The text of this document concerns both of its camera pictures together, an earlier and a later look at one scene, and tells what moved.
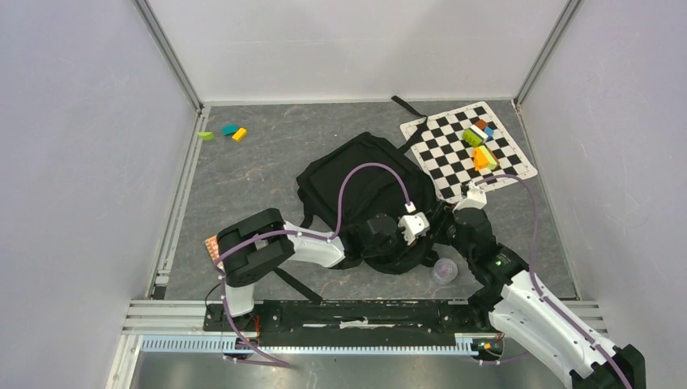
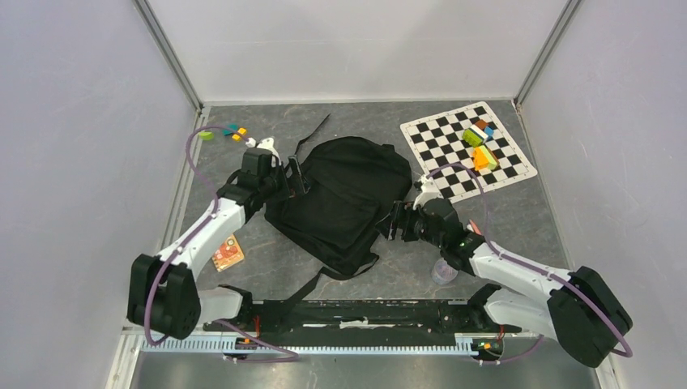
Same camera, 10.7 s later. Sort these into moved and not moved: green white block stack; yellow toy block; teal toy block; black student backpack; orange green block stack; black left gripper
Moved: black student backpack; black left gripper
Not moved: green white block stack; orange green block stack; teal toy block; yellow toy block
